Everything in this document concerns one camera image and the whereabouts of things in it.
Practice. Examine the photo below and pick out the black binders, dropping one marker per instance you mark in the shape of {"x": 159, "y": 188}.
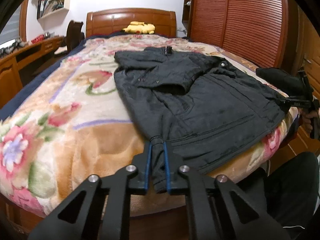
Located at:
{"x": 41, "y": 7}

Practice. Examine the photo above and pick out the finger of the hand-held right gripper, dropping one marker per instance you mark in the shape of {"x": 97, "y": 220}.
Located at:
{"x": 277, "y": 80}
{"x": 293, "y": 103}

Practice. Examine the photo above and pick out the black desk gadget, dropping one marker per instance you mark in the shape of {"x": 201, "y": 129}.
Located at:
{"x": 18, "y": 44}
{"x": 5, "y": 51}

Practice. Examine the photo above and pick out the wooden desk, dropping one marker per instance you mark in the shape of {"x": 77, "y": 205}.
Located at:
{"x": 10, "y": 75}

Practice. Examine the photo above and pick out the black jacket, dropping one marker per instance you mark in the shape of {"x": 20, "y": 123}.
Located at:
{"x": 212, "y": 110}

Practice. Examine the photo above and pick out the row of books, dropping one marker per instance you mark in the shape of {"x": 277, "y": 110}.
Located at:
{"x": 55, "y": 5}

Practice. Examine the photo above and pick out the floral blanket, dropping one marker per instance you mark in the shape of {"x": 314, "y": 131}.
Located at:
{"x": 75, "y": 130}

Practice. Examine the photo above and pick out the wooden louvred wardrobe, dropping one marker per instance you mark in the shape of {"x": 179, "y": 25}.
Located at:
{"x": 237, "y": 17}

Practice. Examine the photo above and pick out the person's right hand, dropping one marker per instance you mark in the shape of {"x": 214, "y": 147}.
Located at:
{"x": 311, "y": 120}

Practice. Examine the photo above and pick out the grey window blind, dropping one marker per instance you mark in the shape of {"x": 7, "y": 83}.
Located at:
{"x": 10, "y": 33}

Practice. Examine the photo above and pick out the grey metal pot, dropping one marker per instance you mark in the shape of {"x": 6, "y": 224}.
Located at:
{"x": 49, "y": 35}

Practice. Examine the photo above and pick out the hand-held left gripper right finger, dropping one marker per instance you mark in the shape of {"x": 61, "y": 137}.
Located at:
{"x": 167, "y": 167}

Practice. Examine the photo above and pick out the dark brown chair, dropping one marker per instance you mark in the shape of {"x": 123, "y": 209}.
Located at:
{"x": 73, "y": 33}

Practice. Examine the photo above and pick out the yellow plush toy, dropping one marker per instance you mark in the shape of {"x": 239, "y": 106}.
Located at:
{"x": 140, "y": 28}

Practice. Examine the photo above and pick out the wooden window frame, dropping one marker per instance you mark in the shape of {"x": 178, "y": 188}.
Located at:
{"x": 23, "y": 20}

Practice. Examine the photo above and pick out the person's leg dark trousers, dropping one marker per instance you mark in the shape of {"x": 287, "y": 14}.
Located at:
{"x": 290, "y": 192}

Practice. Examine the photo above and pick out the red basket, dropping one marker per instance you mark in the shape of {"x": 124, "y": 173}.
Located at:
{"x": 37, "y": 40}

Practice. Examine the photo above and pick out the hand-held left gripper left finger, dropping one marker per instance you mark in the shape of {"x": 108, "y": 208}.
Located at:
{"x": 148, "y": 165}

